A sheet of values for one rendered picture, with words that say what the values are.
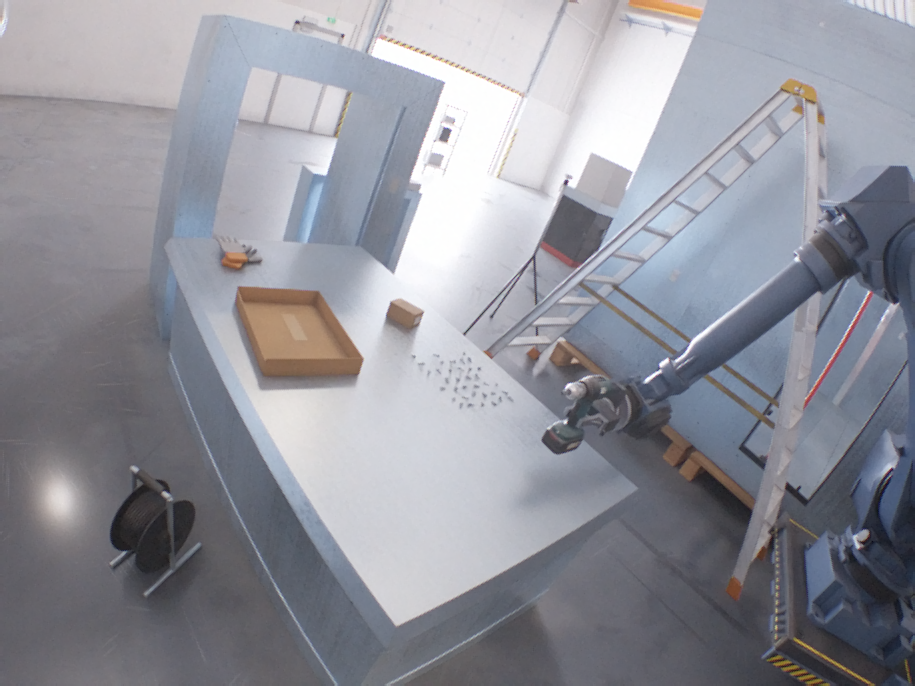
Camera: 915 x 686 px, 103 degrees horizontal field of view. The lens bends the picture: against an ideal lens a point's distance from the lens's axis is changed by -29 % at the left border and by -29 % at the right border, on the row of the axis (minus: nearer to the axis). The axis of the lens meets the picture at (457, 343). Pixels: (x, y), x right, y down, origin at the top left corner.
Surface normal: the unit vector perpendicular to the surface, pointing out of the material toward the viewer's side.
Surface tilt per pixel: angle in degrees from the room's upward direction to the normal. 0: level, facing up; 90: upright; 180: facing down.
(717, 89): 90
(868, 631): 90
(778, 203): 90
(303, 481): 0
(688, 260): 90
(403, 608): 0
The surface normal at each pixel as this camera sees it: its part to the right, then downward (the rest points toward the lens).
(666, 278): -0.75, 0.03
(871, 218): -0.35, 0.30
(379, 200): 0.57, 0.55
